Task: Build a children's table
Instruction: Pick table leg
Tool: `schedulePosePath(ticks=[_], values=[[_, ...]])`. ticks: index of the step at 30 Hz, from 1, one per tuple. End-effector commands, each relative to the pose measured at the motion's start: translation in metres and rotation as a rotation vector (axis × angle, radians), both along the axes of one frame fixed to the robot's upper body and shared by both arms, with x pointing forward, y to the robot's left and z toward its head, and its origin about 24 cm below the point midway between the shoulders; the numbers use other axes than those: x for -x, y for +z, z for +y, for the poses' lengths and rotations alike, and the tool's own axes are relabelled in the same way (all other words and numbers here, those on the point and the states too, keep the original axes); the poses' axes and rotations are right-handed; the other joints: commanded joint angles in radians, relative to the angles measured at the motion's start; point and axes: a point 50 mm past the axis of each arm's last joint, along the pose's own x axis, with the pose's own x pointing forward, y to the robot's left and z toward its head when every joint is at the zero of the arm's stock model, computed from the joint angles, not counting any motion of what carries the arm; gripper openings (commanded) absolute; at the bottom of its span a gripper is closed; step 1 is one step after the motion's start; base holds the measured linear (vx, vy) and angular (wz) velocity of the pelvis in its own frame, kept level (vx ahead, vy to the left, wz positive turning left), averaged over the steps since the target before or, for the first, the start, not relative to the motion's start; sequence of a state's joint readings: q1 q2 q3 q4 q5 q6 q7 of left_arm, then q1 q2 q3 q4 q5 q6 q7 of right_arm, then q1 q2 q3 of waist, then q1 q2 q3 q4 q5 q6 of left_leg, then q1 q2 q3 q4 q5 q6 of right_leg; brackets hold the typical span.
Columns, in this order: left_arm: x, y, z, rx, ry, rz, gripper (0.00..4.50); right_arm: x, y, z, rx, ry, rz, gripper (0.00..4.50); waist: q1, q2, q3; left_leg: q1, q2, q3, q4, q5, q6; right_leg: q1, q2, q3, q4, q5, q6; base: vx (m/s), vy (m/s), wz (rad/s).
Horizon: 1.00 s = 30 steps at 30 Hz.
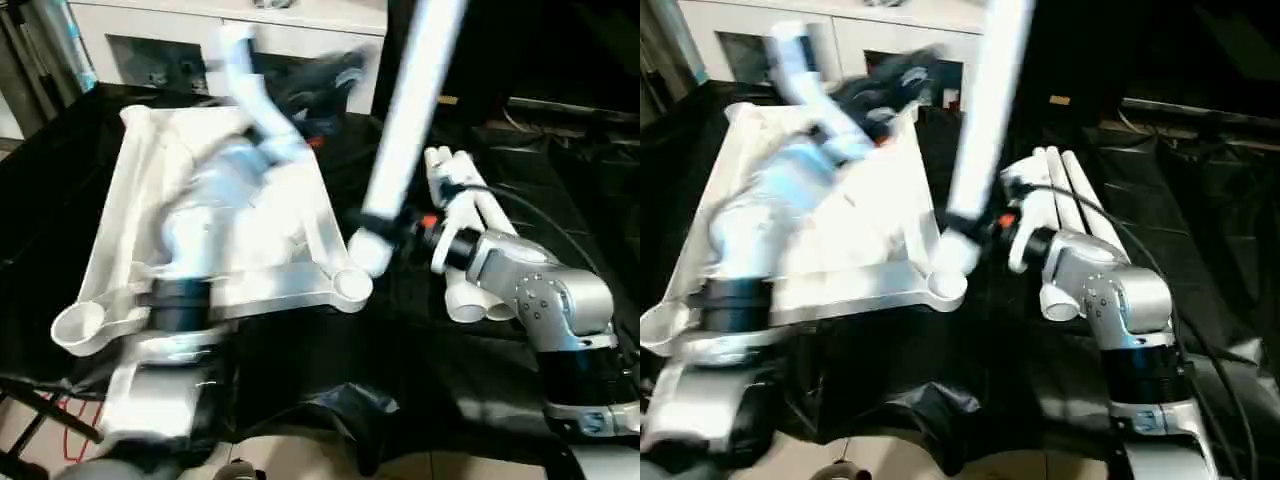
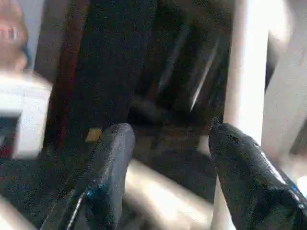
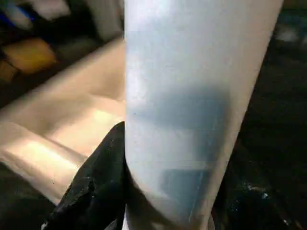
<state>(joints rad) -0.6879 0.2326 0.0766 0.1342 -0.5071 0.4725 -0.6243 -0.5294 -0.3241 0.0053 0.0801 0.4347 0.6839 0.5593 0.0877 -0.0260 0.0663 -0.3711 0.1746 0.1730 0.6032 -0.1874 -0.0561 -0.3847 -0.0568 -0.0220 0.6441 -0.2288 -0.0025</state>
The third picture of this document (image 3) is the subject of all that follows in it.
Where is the white plastic table leg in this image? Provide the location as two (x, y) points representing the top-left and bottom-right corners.
(123, 0), (284, 230)

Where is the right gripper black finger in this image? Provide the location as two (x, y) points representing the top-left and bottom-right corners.
(43, 121), (128, 230)

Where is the white plastic table top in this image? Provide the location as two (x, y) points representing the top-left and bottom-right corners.
(0, 37), (126, 204)

